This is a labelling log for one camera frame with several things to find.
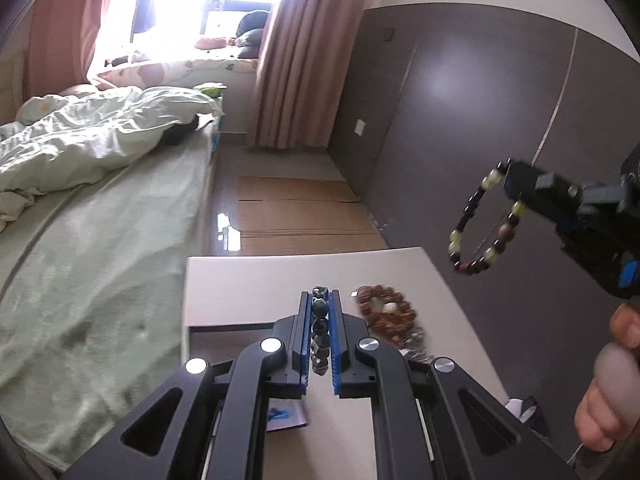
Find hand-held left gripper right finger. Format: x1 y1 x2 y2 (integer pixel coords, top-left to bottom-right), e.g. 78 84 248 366
327 290 581 480

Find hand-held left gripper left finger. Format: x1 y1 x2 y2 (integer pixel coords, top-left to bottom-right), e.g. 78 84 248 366
60 291 312 480

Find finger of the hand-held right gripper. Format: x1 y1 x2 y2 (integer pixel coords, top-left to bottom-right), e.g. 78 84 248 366
504 161 621 207
504 185 583 233

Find dark stone bead bracelet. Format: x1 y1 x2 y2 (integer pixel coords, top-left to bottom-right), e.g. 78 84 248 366
309 286 331 377

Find brown seed bead bracelet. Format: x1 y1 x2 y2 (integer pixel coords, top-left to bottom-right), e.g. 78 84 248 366
352 285 419 334

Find silver chain jewelry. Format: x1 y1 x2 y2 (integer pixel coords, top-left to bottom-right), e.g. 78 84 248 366
394 327 437 367

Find dark and pale bead bracelet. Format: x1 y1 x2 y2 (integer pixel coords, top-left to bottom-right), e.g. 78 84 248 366
447 158 531 274

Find person's right hand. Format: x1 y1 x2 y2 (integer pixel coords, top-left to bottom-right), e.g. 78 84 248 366
574 302 640 454

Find white low table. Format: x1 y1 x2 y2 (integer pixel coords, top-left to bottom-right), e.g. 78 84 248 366
182 245 512 480

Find dark grey wardrobe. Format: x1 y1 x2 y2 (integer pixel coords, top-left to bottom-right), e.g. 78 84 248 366
372 6 640 311

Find flattened cardboard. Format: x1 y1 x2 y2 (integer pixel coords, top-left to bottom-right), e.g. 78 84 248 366
235 175 389 252

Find white and black cloth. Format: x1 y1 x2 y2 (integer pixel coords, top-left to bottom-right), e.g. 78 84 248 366
504 396 552 437

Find bed with green sheet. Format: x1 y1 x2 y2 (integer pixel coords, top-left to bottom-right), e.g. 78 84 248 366
0 119 224 472

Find pink curtain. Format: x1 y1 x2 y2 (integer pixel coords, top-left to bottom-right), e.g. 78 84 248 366
27 0 119 87
247 0 364 151

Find pale green duvet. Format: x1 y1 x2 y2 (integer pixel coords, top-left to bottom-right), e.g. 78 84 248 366
0 85 225 234

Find grey cushion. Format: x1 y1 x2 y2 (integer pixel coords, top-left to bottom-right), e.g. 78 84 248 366
234 30 264 60

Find floral window seat cushion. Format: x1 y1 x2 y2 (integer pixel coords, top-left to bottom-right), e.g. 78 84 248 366
97 57 261 89

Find pink soft item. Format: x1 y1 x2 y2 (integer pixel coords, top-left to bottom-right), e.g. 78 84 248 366
195 36 236 52

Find black cushion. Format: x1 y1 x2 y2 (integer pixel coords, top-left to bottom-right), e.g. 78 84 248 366
237 10 274 37

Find beige headboard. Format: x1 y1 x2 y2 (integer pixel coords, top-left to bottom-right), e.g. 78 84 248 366
0 50 32 127

